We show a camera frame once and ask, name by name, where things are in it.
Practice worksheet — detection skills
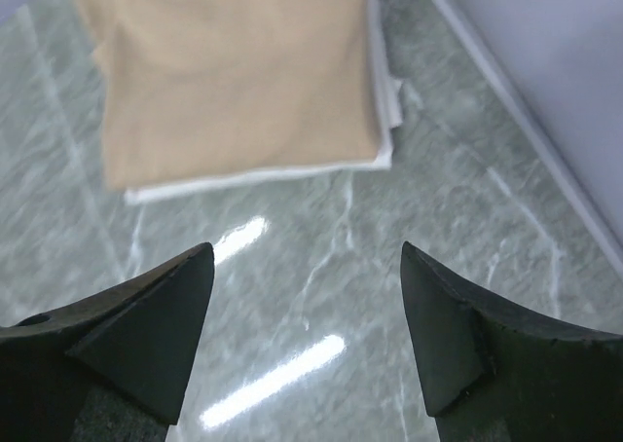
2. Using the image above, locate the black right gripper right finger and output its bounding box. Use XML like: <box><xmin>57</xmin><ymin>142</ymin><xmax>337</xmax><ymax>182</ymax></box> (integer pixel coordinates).
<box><xmin>400</xmin><ymin>243</ymin><xmax>622</xmax><ymax>441</ymax></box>

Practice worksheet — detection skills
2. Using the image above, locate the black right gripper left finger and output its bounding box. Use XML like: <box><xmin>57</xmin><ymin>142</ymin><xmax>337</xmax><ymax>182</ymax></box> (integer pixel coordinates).
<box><xmin>1</xmin><ymin>242</ymin><xmax>214</xmax><ymax>441</ymax></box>

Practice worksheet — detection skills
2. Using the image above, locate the beige t shirt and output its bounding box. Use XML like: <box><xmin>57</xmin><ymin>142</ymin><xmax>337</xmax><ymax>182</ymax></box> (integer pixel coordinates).
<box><xmin>74</xmin><ymin>0</ymin><xmax>381</xmax><ymax>190</ymax></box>

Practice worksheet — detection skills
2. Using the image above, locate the folded white t shirt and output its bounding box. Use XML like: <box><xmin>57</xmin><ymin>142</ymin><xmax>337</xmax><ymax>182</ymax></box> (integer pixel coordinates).
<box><xmin>124</xmin><ymin>0</ymin><xmax>403</xmax><ymax>205</ymax></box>

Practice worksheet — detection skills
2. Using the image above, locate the aluminium frame rail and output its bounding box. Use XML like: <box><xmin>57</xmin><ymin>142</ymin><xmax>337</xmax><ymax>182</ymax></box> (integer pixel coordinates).
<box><xmin>432</xmin><ymin>0</ymin><xmax>622</xmax><ymax>268</ymax></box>

